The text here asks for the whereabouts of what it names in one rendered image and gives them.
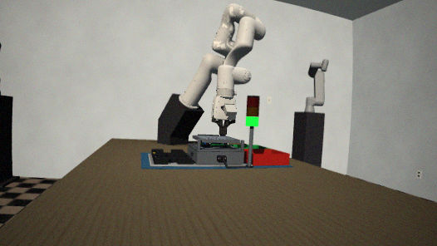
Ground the red bin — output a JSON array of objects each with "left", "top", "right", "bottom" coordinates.
[{"left": 244, "top": 149, "right": 290, "bottom": 166}]

